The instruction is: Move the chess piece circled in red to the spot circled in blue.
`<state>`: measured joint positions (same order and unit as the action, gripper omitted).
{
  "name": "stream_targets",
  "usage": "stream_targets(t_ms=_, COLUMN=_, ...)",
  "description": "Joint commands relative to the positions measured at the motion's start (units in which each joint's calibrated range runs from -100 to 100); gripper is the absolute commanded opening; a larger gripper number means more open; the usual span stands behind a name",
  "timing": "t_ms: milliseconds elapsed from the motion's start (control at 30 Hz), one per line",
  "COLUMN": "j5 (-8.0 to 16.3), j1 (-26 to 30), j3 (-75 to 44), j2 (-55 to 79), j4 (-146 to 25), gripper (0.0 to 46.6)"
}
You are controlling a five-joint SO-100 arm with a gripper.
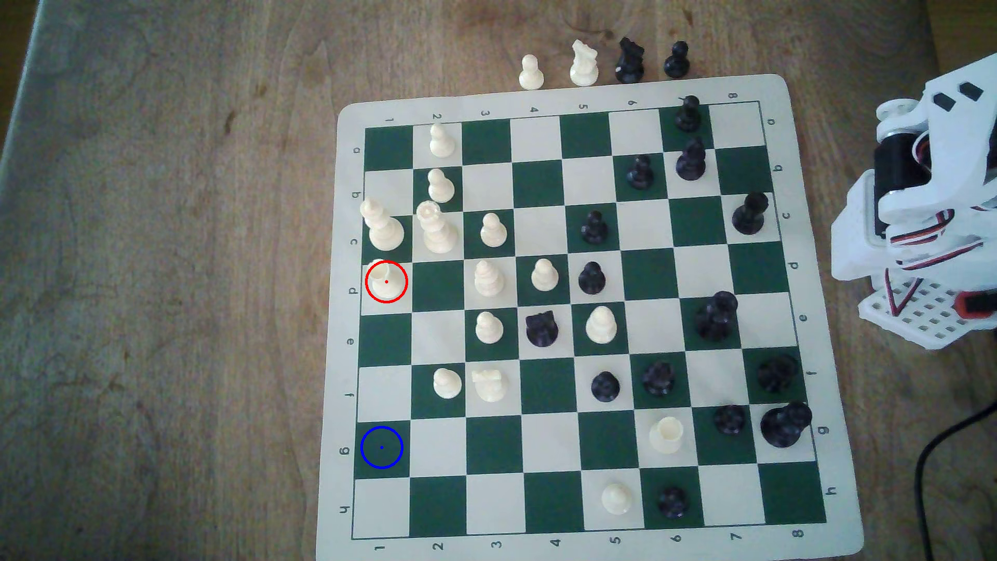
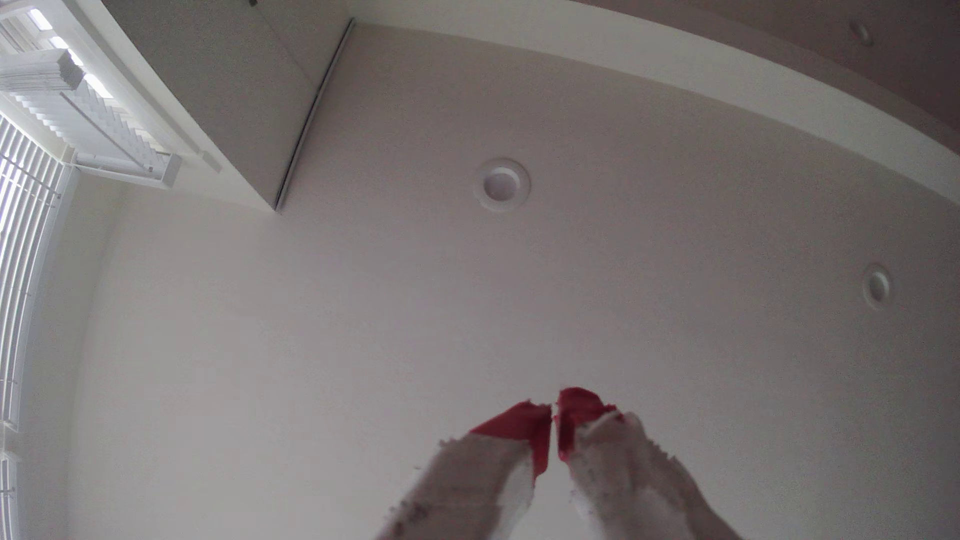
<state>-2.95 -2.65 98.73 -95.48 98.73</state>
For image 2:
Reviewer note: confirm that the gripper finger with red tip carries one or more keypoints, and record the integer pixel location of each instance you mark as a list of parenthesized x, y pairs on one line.
[(630, 480), (480, 480)]

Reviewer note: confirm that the round recessed ceiling light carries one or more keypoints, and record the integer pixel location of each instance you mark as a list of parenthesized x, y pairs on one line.
[(501, 184), (876, 286)]

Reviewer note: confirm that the white slatted window blind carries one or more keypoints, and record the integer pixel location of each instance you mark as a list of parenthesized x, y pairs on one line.
[(22, 247)]

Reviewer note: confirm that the white raised window blind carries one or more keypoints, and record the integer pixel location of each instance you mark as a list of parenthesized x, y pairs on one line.
[(90, 120)]

